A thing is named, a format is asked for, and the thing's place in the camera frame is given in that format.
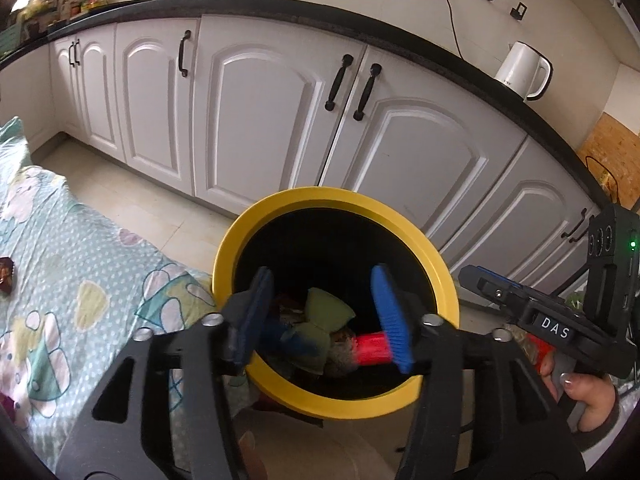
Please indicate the yellow rimmed black bin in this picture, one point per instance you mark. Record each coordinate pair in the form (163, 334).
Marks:
(325, 195)

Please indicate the red ribbed object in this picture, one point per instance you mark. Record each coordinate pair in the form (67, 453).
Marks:
(372, 349)

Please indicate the person's right hand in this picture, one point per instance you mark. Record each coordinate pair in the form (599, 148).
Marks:
(595, 402)

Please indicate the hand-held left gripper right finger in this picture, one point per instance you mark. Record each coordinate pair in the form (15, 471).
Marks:
(394, 325)

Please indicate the brown glossy wrapper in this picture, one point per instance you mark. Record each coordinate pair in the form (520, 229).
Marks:
(5, 276)

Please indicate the white kitchen cabinet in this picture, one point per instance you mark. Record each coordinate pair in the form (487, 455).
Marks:
(260, 120)

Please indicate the row of condiment bottles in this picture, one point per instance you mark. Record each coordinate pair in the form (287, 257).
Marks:
(75, 5)

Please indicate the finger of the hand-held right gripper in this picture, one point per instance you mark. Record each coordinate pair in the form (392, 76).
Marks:
(492, 287)

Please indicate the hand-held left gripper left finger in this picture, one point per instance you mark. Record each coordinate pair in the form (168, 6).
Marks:
(256, 312)

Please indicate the blue wrapper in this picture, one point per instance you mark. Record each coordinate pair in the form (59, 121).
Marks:
(287, 342)

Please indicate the white electric kettle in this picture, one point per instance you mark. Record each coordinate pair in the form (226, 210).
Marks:
(520, 70)

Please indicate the printed teal blanket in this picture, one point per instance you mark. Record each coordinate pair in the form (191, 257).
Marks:
(75, 240)

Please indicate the wooden chipboard panel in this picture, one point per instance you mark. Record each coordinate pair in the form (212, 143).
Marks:
(612, 150)

